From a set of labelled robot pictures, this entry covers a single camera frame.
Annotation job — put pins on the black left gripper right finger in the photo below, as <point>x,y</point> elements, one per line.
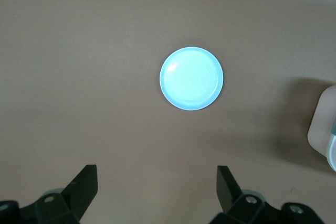
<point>229,195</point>

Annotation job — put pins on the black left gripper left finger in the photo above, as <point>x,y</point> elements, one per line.
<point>80,192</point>

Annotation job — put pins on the white pink lunch box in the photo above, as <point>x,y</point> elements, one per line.
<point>321,124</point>

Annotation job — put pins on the light blue round plate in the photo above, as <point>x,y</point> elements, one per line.
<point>191,78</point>

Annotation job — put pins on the grey lunch box clip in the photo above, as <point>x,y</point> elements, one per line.
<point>334,127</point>

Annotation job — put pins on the brown table mat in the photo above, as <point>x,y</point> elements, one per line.
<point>78,51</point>

